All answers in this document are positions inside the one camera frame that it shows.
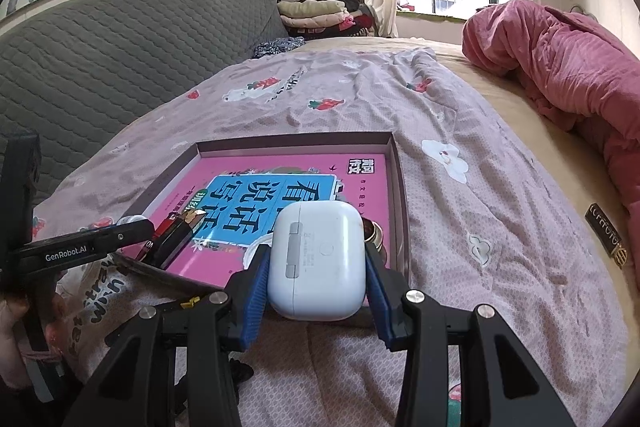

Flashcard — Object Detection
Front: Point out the grey quilted headboard cover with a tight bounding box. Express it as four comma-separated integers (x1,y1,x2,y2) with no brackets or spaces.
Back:
0,0,293,218

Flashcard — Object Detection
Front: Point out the pink duvet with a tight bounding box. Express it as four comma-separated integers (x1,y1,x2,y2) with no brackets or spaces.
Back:
461,0,640,253

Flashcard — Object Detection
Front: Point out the pink strawberry printed blanket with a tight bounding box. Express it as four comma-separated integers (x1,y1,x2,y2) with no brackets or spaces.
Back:
32,47,631,427

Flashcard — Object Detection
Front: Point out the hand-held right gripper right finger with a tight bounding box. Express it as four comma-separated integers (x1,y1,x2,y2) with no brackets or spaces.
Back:
364,243,576,427

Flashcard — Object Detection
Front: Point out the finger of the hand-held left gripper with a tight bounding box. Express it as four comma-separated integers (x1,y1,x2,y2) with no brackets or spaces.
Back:
92,218,156,255

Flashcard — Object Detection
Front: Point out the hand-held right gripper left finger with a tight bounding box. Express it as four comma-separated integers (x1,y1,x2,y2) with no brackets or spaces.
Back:
62,247,273,427

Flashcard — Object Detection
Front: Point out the shallow grey cardboard box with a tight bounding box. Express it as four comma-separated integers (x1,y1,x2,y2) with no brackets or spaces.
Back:
116,132,413,308

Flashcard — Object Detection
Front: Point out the pink book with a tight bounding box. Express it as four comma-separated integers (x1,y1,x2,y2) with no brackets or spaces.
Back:
145,153,396,293

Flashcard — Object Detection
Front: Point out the black mattress tag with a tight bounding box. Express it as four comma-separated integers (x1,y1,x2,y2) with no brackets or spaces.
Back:
584,203,628,268

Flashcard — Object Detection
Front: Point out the white earbud case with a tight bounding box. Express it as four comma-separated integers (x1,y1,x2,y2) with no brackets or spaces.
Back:
266,200,366,322

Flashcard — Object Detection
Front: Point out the dark patterned cloth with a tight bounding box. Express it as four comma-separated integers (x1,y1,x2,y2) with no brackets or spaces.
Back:
252,37,306,60

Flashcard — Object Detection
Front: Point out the small black object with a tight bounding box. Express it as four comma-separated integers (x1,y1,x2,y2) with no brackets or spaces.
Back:
229,356,254,384

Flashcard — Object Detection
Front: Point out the beige bed sheet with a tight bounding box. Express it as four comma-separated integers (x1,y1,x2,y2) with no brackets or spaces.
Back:
295,34,640,308

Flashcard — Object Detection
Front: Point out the person's left hand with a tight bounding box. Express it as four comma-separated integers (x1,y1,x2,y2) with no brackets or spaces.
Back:
0,294,68,388

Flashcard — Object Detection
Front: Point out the stack of folded clothes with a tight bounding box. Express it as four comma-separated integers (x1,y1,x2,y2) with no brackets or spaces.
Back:
276,0,376,40

